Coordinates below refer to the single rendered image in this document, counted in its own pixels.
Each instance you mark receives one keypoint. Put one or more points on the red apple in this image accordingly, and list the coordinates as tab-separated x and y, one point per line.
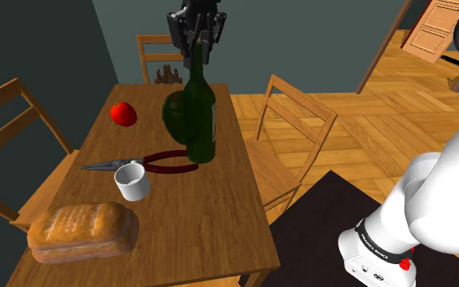
123	114

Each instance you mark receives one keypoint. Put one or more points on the brown wooden door frame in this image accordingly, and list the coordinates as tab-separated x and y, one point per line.
380	51

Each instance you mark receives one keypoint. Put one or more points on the brown bread loaf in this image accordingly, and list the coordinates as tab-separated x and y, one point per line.
82	230

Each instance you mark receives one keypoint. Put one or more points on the white cup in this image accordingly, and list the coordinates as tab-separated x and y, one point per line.
133	187

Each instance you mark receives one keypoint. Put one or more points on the dark robot stand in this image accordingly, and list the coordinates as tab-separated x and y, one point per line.
312	230

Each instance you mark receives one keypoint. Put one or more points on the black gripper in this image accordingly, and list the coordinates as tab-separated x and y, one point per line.
181	22

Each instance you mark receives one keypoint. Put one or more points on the wooden chair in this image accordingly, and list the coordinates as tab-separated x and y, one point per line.
270	167
22	131
151	39

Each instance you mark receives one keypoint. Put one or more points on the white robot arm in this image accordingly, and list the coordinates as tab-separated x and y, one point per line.
432	206

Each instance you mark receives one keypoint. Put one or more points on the brown carved figure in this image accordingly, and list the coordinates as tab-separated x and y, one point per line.
168	76

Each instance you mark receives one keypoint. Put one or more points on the dark green wine bottle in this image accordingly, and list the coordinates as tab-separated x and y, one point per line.
201	119

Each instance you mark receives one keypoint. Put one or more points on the wooden table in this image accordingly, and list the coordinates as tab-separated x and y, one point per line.
197	222

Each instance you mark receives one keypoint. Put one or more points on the dark green round vase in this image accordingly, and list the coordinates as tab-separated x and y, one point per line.
174	117

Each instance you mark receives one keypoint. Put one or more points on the light wooden door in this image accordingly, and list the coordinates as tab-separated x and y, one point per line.
432	28

